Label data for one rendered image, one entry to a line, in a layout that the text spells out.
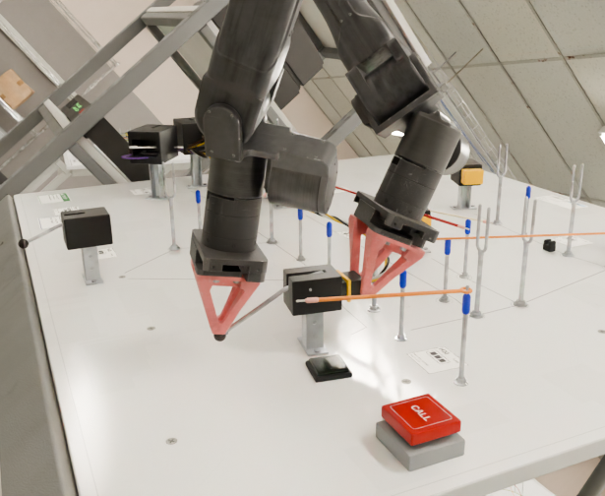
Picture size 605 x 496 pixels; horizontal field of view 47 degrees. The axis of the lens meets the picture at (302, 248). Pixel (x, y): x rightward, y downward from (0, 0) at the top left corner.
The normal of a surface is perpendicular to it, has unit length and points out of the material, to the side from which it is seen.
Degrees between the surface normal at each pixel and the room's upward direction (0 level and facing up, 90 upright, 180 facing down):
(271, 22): 131
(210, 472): 52
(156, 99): 90
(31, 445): 90
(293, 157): 136
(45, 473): 90
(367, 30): 113
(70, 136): 90
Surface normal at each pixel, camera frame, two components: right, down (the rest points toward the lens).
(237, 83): -0.22, 0.65
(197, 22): 0.41, 0.29
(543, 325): -0.01, -0.95
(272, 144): 0.04, -0.75
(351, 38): -0.39, 0.01
